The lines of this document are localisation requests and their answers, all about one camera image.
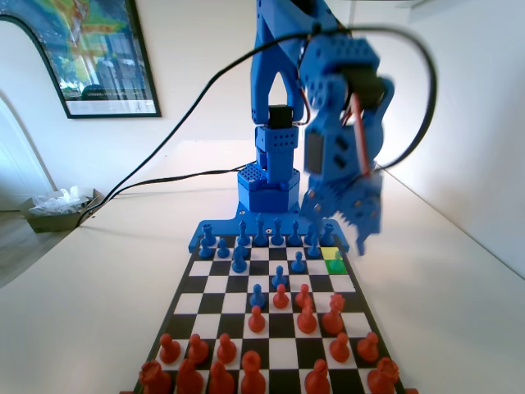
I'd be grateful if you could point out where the group of blue chess pieces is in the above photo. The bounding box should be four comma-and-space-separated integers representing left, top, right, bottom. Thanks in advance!
187, 203, 352, 254

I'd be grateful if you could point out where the blue bishop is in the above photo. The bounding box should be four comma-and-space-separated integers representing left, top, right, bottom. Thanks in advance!
286, 220, 302, 247
236, 220, 252, 247

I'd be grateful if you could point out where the blue queen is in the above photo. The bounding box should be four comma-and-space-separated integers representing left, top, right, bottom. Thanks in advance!
270, 217, 285, 247

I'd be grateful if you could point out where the blue king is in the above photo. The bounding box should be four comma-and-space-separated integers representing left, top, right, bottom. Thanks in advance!
253, 213, 268, 247

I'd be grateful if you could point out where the red pawn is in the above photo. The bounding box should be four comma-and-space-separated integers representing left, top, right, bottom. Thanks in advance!
356, 331, 381, 364
187, 334, 210, 366
329, 332, 351, 364
247, 305, 267, 335
215, 332, 239, 366
272, 283, 290, 310
157, 332, 182, 364
294, 283, 313, 309

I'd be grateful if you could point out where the red queen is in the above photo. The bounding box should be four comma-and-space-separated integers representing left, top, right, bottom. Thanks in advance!
320, 293, 345, 335

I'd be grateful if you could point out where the black white chessboard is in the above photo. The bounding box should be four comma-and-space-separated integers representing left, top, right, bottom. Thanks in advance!
130, 245, 407, 394

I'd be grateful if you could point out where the white door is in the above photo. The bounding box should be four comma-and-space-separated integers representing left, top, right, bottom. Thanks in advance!
327, 0, 354, 30

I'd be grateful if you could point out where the red bishop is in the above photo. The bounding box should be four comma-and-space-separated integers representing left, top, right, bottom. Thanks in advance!
304, 360, 332, 394
208, 360, 236, 394

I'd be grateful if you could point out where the red king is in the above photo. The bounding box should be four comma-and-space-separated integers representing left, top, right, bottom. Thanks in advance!
240, 350, 268, 394

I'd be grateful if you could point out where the framed map poster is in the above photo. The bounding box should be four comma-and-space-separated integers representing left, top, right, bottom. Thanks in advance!
0, 0, 162, 121

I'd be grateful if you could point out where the crumpled clear plastic wrap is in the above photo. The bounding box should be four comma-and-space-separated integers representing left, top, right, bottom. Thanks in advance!
30, 185, 95, 217

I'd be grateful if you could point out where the cardboard box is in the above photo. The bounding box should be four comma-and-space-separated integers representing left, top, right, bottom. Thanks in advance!
20, 187, 103, 234

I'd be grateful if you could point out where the long black camera cable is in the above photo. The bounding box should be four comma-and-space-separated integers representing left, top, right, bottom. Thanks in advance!
81, 22, 438, 225

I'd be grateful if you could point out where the black base power cable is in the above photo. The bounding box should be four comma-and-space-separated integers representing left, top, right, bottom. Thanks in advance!
84, 163, 258, 222

